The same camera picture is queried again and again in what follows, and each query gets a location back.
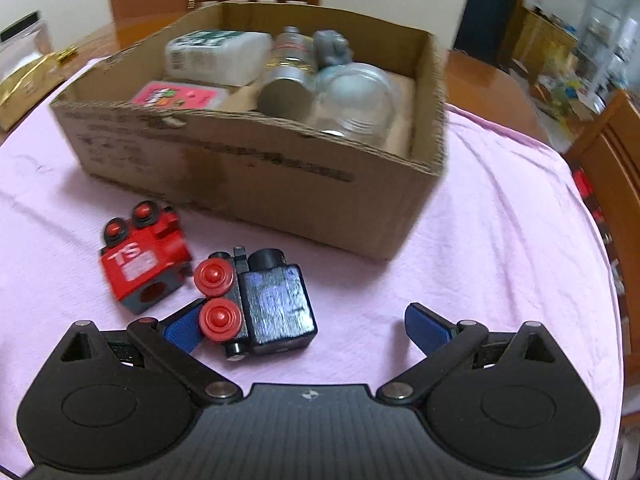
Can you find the pink card case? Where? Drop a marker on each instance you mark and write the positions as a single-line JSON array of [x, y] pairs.
[[180, 96]]

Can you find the wooden cabinet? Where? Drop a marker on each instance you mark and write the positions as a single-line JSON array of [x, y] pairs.
[[542, 40]]

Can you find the brown cardboard box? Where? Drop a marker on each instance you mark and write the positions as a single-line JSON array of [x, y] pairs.
[[260, 180]]

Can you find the black lidded clear container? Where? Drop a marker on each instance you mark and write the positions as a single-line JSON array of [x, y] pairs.
[[25, 40]]

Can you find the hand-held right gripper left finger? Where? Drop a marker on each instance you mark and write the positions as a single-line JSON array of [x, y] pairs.
[[179, 331]]

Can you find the grey toy figure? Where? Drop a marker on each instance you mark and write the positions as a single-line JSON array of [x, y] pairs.
[[334, 50]]

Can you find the silver capped clear bottle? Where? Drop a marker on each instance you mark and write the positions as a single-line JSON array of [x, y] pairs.
[[287, 80]]

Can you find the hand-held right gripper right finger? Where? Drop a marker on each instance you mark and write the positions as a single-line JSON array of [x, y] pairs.
[[426, 331]]

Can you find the red toy train car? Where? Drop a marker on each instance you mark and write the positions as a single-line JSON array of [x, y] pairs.
[[142, 265]]

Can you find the golden box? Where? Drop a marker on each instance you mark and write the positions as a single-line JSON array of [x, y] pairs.
[[22, 90]]

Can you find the blue toy train car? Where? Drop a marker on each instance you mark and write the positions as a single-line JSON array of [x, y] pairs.
[[275, 305]]

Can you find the white tissue packet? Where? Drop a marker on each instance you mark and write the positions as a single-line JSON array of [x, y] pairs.
[[215, 57]]

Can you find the pink tablecloth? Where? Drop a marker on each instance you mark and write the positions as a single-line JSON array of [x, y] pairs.
[[500, 240]]

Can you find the clear glass jar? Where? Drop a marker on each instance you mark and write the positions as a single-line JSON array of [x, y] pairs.
[[357, 102]]

